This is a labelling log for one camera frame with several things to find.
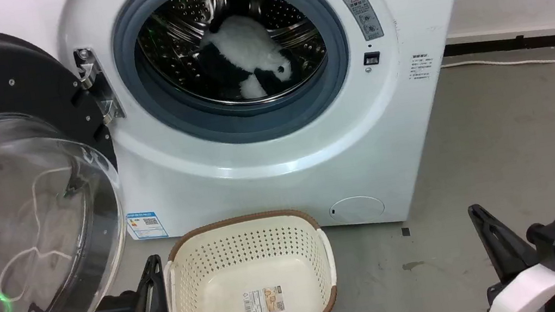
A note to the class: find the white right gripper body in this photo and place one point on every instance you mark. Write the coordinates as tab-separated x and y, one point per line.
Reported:
528	289

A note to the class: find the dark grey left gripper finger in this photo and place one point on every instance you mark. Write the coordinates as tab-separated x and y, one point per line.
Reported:
152	290

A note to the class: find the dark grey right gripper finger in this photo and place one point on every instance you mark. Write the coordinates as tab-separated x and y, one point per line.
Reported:
499	244

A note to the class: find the white front-load washing machine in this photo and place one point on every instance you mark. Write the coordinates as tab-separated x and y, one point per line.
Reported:
259	180

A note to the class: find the metal door hinge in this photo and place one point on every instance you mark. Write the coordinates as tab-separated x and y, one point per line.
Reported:
95	76

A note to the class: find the black door latch slot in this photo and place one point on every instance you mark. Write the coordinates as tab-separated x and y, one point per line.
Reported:
372	58

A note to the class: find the blue white energy label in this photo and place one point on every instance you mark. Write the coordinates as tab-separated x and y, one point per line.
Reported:
146	226

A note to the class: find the cream perforated laundry basket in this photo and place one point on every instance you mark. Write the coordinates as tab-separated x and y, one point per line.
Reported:
221	296

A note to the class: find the paper label with barcode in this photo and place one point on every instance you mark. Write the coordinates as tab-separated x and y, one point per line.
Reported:
263	301

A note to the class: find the round white filter cover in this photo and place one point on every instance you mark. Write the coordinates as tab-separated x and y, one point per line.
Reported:
358	209

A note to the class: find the small printed text sticker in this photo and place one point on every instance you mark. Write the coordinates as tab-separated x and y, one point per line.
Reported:
422	66

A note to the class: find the black baseboard strip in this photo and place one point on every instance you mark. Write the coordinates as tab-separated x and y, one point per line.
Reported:
541	40

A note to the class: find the steel perforated washer drum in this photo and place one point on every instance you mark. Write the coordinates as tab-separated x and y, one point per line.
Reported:
171	34

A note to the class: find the grey warning sticker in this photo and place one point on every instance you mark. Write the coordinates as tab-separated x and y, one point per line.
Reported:
363	15

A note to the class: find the black white panda plush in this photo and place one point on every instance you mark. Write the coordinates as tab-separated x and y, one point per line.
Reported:
243	40

